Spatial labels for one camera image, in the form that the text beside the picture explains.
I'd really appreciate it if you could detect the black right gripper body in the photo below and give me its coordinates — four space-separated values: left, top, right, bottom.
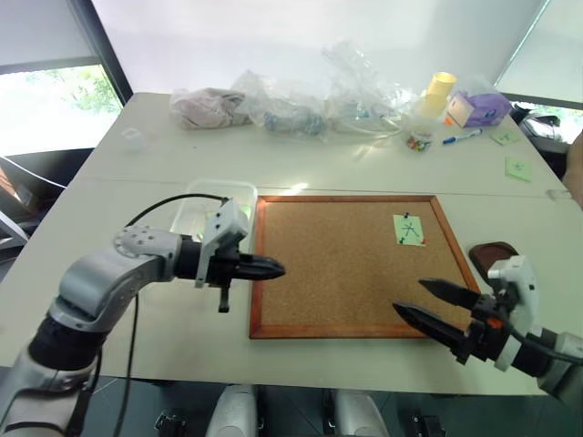
455 292 511 366

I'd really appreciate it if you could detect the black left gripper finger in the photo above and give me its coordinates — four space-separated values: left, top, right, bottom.
237 268 287 282
237 255 287 273

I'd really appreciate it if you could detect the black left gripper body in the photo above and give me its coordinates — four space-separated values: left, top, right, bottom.
207 248 241 314

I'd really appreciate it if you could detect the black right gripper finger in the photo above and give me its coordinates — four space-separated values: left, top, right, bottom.
418 278 480 316
392 302 471 354

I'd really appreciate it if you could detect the wood-framed cork board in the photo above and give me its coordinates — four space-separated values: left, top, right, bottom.
249 194 482 340

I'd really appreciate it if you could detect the green paper note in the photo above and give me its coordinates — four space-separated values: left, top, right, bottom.
393 213 428 248

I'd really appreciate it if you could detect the green sticky note pad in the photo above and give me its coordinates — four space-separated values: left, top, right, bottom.
489 130 521 147
504 156 534 184

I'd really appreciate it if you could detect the jar of coloured pushpins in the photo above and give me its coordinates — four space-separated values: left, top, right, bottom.
404 131 435 154

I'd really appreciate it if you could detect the brown oval tray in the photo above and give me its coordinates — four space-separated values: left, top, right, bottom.
468 241 521 279

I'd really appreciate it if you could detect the clear plastic container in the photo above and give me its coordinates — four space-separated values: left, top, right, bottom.
169 178 259 243

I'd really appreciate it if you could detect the silver rounded robot leg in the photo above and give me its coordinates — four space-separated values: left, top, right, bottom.
333 388 389 437
206 383 260 437

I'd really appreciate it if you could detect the clear bag with blue items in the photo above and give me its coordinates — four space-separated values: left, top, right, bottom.
230 67 330 138

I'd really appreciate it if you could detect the blue whiteboard marker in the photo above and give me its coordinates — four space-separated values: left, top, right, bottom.
442 128 485 147

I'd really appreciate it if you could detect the plastic bag with pink cloth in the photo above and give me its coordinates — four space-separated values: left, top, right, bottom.
169 86 252 131

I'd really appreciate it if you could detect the purple tissue box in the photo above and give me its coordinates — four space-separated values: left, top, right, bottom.
444 88 514 129

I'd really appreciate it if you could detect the black chair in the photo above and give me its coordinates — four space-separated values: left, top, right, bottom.
508 100 583 157

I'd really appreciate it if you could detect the large crumpled clear plastic bag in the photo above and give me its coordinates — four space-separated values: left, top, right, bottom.
320 39 427 145

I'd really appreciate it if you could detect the yellow paper cup stack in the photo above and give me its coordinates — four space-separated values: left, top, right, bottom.
415 71 458 116

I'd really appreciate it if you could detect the dark furniture beside table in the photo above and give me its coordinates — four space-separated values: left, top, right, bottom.
0 147 97 268

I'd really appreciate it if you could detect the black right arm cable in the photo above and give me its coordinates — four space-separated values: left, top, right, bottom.
506 323 583 365

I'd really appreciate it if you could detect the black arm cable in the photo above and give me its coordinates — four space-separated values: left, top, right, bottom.
506 323 583 365
111 192 231 437

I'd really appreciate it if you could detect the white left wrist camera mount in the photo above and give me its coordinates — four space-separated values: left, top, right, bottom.
195 197 251 290

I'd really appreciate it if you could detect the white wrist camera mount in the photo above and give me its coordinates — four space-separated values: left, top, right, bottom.
195 197 251 290
486 254 541 372

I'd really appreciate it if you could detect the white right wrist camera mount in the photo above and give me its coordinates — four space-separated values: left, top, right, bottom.
486 254 541 372

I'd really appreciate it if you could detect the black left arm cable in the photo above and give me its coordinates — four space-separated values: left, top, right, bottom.
111 192 231 437

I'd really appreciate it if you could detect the dark window frame post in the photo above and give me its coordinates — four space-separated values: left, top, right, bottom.
76 0 134 113

